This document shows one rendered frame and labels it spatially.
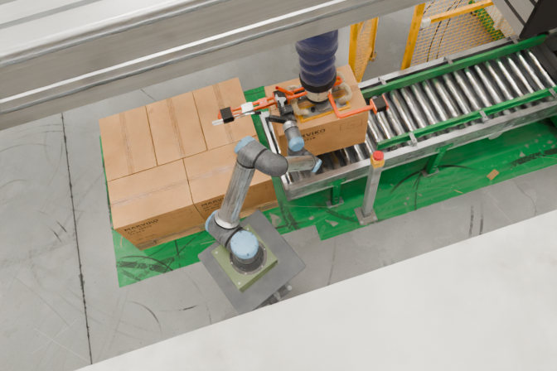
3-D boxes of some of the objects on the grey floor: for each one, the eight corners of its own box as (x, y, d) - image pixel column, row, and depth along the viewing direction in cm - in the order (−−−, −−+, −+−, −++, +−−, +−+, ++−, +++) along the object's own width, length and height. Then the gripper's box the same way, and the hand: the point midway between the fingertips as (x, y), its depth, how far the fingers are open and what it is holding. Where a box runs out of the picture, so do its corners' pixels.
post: (367, 209, 374) (380, 151, 285) (370, 216, 371) (385, 161, 282) (360, 211, 374) (370, 155, 285) (363, 219, 371) (375, 164, 282)
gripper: (297, 127, 282) (287, 100, 292) (296, 116, 271) (285, 89, 281) (284, 131, 282) (274, 104, 292) (282, 120, 271) (272, 93, 280)
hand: (276, 99), depth 285 cm, fingers closed on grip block, 6 cm apart
